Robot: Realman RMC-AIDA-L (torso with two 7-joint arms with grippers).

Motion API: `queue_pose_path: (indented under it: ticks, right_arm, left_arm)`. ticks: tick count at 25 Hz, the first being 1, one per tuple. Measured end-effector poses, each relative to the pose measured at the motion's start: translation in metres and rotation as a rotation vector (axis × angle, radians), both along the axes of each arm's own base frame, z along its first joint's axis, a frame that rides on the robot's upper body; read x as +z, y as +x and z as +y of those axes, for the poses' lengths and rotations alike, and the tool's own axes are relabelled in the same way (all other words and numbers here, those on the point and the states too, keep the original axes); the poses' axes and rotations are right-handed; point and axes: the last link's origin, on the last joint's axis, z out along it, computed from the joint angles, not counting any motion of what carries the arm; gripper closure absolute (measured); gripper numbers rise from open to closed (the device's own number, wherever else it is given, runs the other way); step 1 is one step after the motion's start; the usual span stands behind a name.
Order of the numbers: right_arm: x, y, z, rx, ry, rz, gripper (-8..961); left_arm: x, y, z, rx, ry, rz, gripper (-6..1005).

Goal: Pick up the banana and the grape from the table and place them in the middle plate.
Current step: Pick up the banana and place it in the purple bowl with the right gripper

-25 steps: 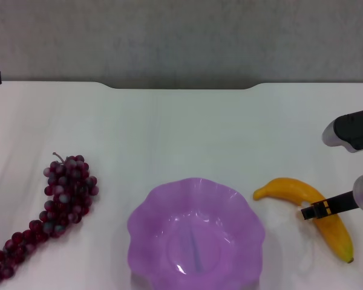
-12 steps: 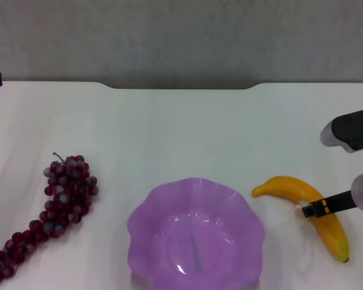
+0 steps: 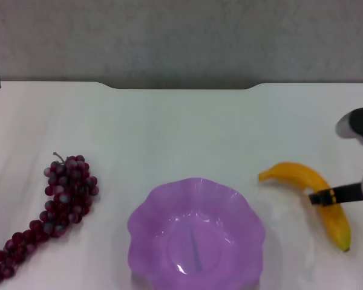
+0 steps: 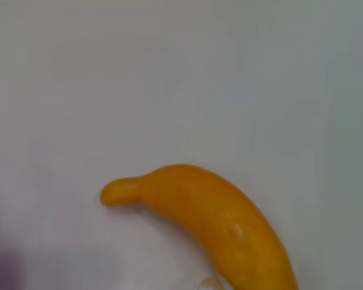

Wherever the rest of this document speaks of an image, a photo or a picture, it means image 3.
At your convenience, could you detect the yellow banana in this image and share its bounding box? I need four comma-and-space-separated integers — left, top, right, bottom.
258, 162, 352, 252

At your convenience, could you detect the purple grape bunch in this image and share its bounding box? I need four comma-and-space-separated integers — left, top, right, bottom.
0, 152, 100, 285

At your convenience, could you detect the purple wavy plastic bowl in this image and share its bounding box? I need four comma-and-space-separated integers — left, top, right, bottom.
126, 177, 266, 290

